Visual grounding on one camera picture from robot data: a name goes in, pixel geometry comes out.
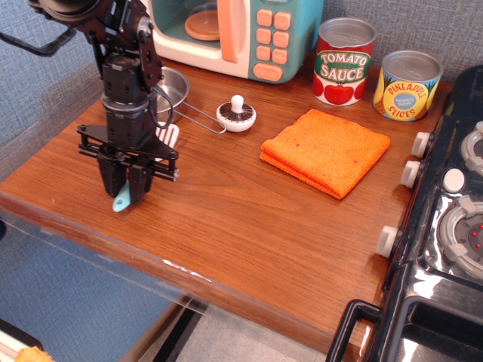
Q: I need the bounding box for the tomato sauce can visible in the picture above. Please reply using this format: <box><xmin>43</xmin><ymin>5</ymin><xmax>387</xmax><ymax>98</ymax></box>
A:
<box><xmin>312</xmin><ymin>17</ymin><xmax>377</xmax><ymax>106</ymax></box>

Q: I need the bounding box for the white stove knob bottom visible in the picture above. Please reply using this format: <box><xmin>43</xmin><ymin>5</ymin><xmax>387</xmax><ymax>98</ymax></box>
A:
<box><xmin>376</xmin><ymin>225</ymin><xmax>398</xmax><ymax>258</ymax></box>

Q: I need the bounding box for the white stove knob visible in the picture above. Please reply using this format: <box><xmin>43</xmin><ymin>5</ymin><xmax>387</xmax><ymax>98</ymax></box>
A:
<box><xmin>411</xmin><ymin>132</ymin><xmax>432</xmax><ymax>158</ymax></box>
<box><xmin>400</xmin><ymin>161</ymin><xmax>420</xmax><ymax>189</ymax></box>
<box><xmin>376</xmin><ymin>225</ymin><xmax>398</xmax><ymax>258</ymax></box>

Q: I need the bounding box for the black toy stove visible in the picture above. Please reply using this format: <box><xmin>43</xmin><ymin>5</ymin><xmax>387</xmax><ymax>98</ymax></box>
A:
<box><xmin>361</xmin><ymin>66</ymin><xmax>482</xmax><ymax>361</ymax></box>

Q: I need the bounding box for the white stove knob middle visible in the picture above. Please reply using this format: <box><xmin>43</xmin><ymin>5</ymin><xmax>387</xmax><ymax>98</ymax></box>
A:
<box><xmin>400</xmin><ymin>161</ymin><xmax>420</xmax><ymax>189</ymax></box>

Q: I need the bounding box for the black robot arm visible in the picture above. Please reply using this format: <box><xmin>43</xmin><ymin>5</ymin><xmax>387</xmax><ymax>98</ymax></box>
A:
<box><xmin>1</xmin><ymin>1</ymin><xmax>178</xmax><ymax>204</ymax></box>

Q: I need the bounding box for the small metal pot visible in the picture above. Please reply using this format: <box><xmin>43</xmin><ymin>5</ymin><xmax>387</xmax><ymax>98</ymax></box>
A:
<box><xmin>155</xmin><ymin>67</ymin><xmax>226</xmax><ymax>134</ymax></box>

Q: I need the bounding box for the pineapple slices can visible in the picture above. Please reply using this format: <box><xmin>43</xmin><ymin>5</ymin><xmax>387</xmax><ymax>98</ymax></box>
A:
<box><xmin>373</xmin><ymin>50</ymin><xmax>443</xmax><ymax>122</ymax></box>

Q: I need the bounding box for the orange plate in microwave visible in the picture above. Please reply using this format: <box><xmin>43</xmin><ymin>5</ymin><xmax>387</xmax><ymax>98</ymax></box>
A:
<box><xmin>184</xmin><ymin>10</ymin><xmax>220</xmax><ymax>41</ymax></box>

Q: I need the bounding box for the orange black object corner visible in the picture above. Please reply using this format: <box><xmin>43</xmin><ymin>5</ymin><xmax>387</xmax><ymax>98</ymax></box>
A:
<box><xmin>1</xmin><ymin>320</ymin><xmax>54</xmax><ymax>362</ymax></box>

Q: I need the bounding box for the white toy mushroom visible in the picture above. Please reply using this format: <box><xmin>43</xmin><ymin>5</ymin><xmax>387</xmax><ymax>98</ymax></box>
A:
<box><xmin>216</xmin><ymin>95</ymin><xmax>257</xmax><ymax>133</ymax></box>

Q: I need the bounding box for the toy microwave oven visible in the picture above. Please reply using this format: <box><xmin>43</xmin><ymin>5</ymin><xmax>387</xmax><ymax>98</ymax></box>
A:
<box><xmin>144</xmin><ymin>1</ymin><xmax>324</xmax><ymax>84</ymax></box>

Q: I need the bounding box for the white stove knob top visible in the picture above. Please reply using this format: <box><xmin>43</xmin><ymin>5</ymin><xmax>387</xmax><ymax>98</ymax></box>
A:
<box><xmin>411</xmin><ymin>132</ymin><xmax>432</xmax><ymax>158</ymax></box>

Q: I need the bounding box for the white spatula teal handle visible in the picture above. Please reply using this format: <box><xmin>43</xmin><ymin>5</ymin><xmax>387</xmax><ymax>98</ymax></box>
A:
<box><xmin>112</xmin><ymin>124</ymin><xmax>180</xmax><ymax>213</ymax></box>

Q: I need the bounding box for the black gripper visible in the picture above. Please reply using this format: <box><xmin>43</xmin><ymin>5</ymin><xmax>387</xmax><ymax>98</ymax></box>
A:
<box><xmin>77</xmin><ymin>96</ymin><xmax>179</xmax><ymax>204</ymax></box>

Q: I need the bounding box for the folded orange cloth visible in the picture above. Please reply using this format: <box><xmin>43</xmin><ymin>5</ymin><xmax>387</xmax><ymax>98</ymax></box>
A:
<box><xmin>260</xmin><ymin>109</ymin><xmax>391</xmax><ymax>200</ymax></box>

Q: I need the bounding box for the black oven door handle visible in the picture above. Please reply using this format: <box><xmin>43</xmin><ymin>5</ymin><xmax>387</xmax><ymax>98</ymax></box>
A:
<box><xmin>326</xmin><ymin>299</ymin><xmax>383</xmax><ymax>361</ymax></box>

